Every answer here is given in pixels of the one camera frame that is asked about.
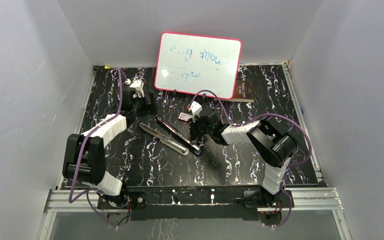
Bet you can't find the red white staple box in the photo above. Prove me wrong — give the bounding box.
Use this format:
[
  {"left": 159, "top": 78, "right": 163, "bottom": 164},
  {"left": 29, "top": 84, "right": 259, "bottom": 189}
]
[{"left": 178, "top": 112, "right": 193, "bottom": 122}]

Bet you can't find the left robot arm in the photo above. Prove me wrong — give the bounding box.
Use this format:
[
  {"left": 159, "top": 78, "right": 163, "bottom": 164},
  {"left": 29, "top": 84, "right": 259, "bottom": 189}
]
[{"left": 62, "top": 87, "right": 158, "bottom": 208}]

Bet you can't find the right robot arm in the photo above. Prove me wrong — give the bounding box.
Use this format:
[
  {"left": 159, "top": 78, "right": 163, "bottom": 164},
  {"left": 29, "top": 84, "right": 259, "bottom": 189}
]
[{"left": 189, "top": 103, "right": 299, "bottom": 207}]

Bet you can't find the brown Three Days book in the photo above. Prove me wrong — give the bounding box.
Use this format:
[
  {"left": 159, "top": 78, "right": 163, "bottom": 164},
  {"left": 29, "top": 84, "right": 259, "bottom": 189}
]
[{"left": 229, "top": 80, "right": 255, "bottom": 103}]

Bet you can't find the pink framed whiteboard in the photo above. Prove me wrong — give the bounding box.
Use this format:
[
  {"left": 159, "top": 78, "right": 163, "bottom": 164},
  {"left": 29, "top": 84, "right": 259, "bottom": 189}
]
[{"left": 154, "top": 32, "right": 242, "bottom": 100}]

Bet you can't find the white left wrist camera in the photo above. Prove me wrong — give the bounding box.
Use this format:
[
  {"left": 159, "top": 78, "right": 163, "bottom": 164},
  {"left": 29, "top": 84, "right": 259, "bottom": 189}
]
[{"left": 129, "top": 80, "right": 145, "bottom": 98}]

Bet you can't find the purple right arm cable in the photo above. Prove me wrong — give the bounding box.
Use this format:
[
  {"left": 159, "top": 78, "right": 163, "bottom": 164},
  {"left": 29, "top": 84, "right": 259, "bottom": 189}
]
[{"left": 187, "top": 89, "right": 313, "bottom": 229}]

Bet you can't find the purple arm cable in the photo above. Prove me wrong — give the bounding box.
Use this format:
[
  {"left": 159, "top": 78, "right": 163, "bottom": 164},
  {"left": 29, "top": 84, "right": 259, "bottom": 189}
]
[
  {"left": 187, "top": 89, "right": 313, "bottom": 229},
  {"left": 67, "top": 67, "right": 132, "bottom": 229}
]

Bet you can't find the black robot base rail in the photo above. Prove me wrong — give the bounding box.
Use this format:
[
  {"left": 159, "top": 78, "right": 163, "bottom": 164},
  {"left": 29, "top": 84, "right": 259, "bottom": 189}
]
[{"left": 97, "top": 185, "right": 295, "bottom": 223}]

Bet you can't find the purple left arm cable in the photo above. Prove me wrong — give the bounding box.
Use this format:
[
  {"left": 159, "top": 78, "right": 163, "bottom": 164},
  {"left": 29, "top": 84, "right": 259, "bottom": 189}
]
[{"left": 67, "top": 67, "right": 132, "bottom": 229}]

